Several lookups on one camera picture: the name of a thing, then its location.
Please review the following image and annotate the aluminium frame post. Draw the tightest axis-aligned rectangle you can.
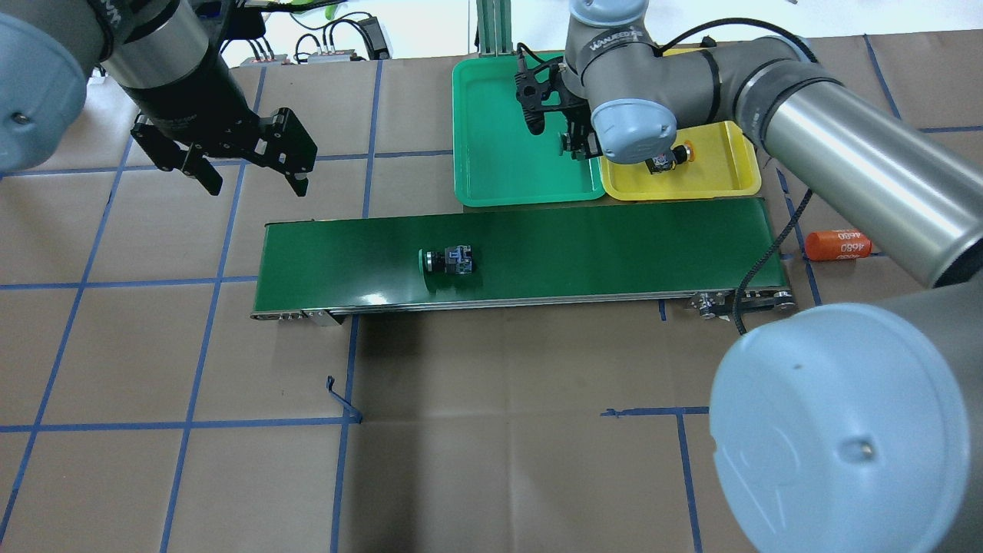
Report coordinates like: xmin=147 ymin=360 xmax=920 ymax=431
xmin=474 ymin=0 xmax=516 ymax=58

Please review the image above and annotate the green push button switch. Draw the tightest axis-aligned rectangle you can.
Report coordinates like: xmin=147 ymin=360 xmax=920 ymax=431
xmin=418 ymin=244 xmax=475 ymax=274

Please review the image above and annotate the green plastic tray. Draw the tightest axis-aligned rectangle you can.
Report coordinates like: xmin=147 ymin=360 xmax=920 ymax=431
xmin=452 ymin=56 xmax=605 ymax=209

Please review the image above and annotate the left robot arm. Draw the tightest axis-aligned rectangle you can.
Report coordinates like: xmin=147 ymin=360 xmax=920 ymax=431
xmin=1 ymin=1 xmax=317 ymax=197

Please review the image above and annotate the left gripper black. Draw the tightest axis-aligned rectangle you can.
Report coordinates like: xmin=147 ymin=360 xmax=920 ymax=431
xmin=129 ymin=84 xmax=317 ymax=198

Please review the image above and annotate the yellow push button switch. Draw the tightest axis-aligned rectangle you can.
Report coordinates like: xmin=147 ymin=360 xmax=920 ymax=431
xmin=644 ymin=141 xmax=695 ymax=174

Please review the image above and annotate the black power adapter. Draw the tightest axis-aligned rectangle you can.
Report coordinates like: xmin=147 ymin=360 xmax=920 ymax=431
xmin=357 ymin=15 xmax=391 ymax=60

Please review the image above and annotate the green conveyor belt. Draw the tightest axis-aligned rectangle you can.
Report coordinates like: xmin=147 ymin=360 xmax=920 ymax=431
xmin=251 ymin=198 xmax=773 ymax=320

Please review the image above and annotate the yellow plastic tray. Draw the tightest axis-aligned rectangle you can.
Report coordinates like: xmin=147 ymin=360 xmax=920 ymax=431
xmin=600 ymin=121 xmax=762 ymax=202

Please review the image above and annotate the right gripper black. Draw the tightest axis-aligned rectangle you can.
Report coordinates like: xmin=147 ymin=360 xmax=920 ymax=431
xmin=514 ymin=61 xmax=592 ymax=161

